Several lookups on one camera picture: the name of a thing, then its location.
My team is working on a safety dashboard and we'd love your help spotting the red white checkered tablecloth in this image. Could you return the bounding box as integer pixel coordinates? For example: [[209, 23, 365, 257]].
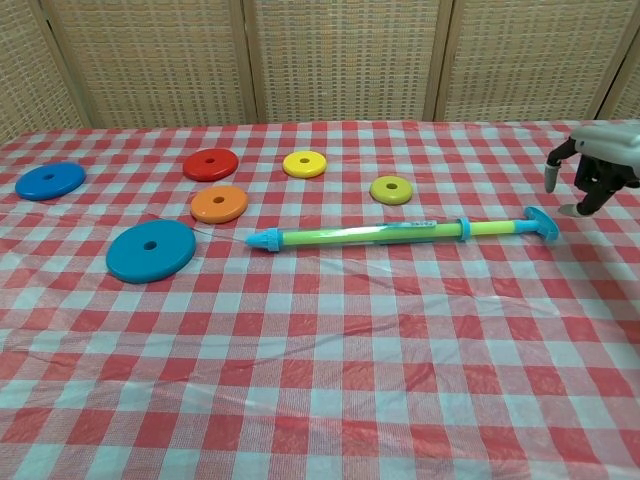
[[0, 118, 640, 480]]

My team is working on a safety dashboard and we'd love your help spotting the small olive yellow disc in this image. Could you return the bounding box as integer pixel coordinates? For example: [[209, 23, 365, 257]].
[[369, 175, 414, 206]]

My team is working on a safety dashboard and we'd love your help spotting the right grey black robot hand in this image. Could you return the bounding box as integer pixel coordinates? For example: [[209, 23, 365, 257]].
[[544, 122, 640, 217]]

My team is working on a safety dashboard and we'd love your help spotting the medium blue disc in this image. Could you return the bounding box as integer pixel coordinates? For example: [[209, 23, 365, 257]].
[[14, 161, 87, 202]]

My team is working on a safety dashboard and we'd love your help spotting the red disc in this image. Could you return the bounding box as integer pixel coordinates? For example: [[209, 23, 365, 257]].
[[182, 148, 239, 182]]

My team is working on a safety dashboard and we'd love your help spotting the large teal blue disc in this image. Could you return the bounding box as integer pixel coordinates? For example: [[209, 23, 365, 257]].
[[105, 219, 197, 285]]

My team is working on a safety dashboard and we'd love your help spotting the orange disc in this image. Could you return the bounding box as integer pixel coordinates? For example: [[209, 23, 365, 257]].
[[190, 185, 250, 225]]

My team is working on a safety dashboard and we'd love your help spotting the bamboo folding screen panel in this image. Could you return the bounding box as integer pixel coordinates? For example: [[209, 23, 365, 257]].
[[433, 0, 634, 123], [0, 0, 90, 146], [597, 0, 640, 121], [40, 0, 257, 130], [243, 0, 454, 124]]

